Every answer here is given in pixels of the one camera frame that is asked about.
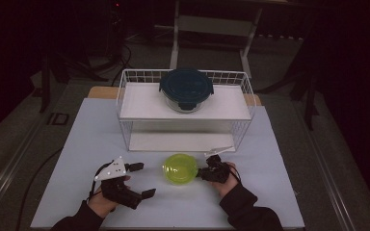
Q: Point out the yellow-green plastic bowl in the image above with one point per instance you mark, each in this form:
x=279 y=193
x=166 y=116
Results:
x=179 y=168

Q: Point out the white metal desk frame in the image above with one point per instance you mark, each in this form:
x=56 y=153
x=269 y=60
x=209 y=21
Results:
x=215 y=25

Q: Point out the glass container with dark lid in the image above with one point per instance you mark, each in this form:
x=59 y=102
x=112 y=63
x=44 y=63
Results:
x=186 y=86

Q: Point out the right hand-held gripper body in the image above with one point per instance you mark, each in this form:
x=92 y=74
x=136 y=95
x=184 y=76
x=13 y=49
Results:
x=216 y=171

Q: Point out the black floor socket plate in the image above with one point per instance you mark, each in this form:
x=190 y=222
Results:
x=58 y=119

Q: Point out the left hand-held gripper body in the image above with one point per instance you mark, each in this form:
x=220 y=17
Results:
x=122 y=192

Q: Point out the person's left hand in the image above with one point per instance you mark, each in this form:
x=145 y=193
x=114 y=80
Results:
x=99 y=205

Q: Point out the person's right hand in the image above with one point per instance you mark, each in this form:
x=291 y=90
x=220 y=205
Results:
x=229 y=186

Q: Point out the white table cover sheet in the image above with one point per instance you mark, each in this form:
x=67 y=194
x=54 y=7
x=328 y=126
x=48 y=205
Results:
x=86 y=141

